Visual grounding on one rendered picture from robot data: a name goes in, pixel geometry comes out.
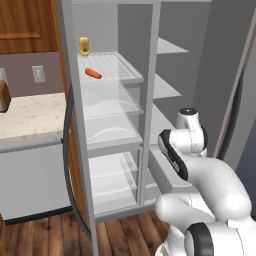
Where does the white wall outlet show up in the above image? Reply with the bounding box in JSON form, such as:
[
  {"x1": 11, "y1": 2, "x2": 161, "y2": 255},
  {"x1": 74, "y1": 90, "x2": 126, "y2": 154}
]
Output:
[
  {"x1": 31, "y1": 64, "x2": 47, "y2": 84},
  {"x1": 0, "y1": 67, "x2": 9, "y2": 85}
]

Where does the orange carrot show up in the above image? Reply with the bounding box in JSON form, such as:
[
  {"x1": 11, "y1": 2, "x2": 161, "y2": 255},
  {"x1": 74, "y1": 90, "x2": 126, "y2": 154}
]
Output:
[{"x1": 84, "y1": 67, "x2": 103, "y2": 80}]

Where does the brown wooden block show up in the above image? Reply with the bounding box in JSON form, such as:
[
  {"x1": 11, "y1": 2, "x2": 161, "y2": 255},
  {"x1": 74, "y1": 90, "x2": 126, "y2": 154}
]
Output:
[{"x1": 0, "y1": 80, "x2": 13, "y2": 114}]

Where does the yellow condiment bottle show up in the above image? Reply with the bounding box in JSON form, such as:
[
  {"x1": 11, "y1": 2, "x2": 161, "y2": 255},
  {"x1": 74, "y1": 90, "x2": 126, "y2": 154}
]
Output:
[{"x1": 78, "y1": 36, "x2": 91, "y2": 57}]

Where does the brown wooden cupboard door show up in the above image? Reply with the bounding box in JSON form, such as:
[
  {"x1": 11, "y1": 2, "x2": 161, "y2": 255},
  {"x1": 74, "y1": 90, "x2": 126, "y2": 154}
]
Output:
[{"x1": 0, "y1": 0, "x2": 60, "y2": 56}]

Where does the clear fridge drawer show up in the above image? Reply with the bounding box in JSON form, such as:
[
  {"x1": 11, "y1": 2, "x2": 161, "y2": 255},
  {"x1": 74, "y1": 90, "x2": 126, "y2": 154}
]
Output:
[
  {"x1": 84, "y1": 114, "x2": 144, "y2": 151},
  {"x1": 81, "y1": 80, "x2": 145, "y2": 121},
  {"x1": 88, "y1": 151, "x2": 140, "y2": 205}
]

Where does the grey freezer drawer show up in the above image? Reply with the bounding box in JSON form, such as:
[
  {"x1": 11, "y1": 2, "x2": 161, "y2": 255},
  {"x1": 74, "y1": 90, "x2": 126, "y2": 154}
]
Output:
[{"x1": 148, "y1": 145, "x2": 198, "y2": 195}]

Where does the white wire fridge shelf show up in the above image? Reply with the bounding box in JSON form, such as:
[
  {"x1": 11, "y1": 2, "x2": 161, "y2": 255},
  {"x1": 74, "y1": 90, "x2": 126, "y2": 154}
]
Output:
[{"x1": 77, "y1": 51, "x2": 145, "y2": 85}]

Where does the grey freezer shelf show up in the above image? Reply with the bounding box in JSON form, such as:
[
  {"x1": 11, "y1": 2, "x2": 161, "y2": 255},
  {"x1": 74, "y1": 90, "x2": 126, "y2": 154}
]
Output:
[
  {"x1": 153, "y1": 73, "x2": 183, "y2": 100},
  {"x1": 149, "y1": 103, "x2": 178, "y2": 145},
  {"x1": 156, "y1": 36, "x2": 190, "y2": 55}
]

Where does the grey fridge body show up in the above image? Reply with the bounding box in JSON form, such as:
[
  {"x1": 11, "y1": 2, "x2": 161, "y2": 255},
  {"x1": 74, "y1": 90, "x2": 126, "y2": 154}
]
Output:
[{"x1": 70, "y1": 0, "x2": 245, "y2": 224}]

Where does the grey fridge door black gasket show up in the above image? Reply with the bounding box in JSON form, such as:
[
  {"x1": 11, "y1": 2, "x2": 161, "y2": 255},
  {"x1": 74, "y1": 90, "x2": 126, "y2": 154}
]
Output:
[
  {"x1": 55, "y1": 0, "x2": 100, "y2": 256},
  {"x1": 213, "y1": 9, "x2": 256, "y2": 201}
]

